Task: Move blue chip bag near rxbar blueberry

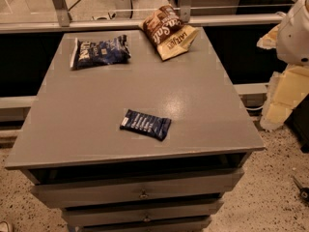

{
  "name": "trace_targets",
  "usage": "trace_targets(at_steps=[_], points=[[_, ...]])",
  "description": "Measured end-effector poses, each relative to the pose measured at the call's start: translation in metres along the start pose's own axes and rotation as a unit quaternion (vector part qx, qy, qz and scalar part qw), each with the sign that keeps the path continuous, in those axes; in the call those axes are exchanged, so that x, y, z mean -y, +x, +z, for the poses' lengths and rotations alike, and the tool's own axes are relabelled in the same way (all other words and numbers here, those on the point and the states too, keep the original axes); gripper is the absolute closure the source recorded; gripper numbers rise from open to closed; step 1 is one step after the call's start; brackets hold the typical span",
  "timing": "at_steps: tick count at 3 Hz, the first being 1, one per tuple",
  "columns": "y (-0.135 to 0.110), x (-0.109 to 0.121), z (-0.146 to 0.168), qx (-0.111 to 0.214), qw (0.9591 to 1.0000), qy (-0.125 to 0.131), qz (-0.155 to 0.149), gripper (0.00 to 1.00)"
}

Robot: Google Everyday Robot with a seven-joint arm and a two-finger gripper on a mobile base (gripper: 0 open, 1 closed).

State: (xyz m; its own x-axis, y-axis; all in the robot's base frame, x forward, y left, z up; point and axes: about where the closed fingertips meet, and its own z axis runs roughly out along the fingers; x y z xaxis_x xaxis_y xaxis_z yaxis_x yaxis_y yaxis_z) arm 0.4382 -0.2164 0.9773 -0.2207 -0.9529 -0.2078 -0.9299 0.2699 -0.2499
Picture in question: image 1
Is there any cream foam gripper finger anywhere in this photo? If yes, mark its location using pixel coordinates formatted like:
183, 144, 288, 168
257, 24, 279, 49
260, 65, 309, 131

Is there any blue chip bag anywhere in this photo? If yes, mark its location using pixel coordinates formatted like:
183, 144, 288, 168
70, 35, 130, 70

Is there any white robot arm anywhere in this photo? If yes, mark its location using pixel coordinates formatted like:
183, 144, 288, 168
257, 0, 309, 131

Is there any brown and cream chip bag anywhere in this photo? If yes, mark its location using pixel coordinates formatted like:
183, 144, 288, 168
140, 5, 198, 61

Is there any blue rxbar blueberry bar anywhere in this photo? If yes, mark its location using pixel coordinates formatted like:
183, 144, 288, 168
120, 109, 172, 141

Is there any black tool on floor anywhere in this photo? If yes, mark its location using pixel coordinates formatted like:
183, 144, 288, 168
293, 176, 309, 202

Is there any bottom grey drawer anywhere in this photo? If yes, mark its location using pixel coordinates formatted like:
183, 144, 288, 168
80, 217, 211, 232

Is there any grey drawer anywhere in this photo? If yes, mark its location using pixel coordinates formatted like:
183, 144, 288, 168
63, 199, 223, 226
31, 168, 244, 208
80, 217, 211, 232

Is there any middle grey drawer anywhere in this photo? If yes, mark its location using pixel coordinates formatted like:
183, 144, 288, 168
63, 199, 223, 226

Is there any grey drawer cabinet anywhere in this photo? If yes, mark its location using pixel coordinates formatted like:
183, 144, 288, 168
6, 30, 264, 232

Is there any top grey drawer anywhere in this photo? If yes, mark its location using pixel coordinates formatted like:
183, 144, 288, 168
31, 168, 244, 208

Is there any white shoe tip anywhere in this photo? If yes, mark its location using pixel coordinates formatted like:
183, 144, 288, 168
0, 221, 14, 232

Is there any white cable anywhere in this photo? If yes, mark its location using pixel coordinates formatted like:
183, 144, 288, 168
245, 103, 266, 112

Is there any metal window frame rail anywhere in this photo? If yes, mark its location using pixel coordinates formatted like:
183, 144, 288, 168
0, 13, 285, 34

